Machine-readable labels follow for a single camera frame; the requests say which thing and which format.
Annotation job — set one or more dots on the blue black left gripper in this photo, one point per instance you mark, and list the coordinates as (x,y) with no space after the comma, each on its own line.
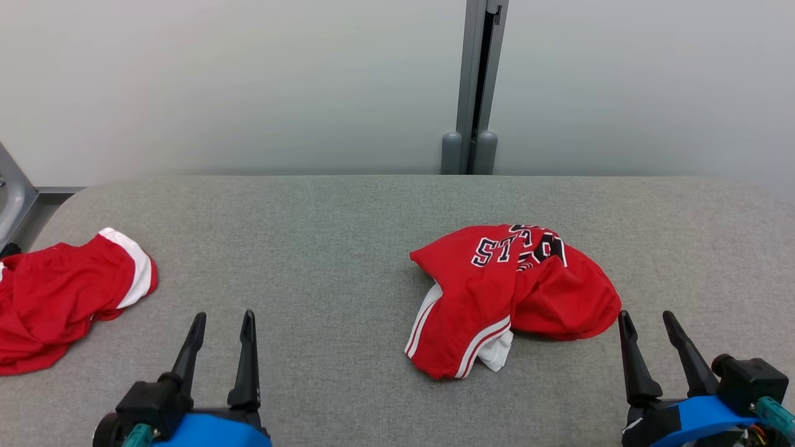
(217,431)

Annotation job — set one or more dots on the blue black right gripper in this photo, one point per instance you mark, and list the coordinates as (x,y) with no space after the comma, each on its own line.
(695,416)

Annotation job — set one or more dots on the red shorts with white stripe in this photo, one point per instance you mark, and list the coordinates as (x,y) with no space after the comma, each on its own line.
(56,298)

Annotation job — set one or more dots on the red jersey with white trim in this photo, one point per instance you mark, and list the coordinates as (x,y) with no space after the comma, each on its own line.
(484,298)

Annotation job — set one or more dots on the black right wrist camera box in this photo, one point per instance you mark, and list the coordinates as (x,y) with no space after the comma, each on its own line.
(748,382)

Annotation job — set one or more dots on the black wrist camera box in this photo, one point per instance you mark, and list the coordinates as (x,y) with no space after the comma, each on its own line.
(149,403)
(748,382)

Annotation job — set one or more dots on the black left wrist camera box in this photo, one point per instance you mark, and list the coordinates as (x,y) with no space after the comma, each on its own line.
(149,403)

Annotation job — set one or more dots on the grey slanted partition post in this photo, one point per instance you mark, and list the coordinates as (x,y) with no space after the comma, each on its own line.
(12,198)

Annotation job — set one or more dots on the grey upright partition post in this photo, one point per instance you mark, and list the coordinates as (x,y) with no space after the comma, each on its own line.
(464,93)

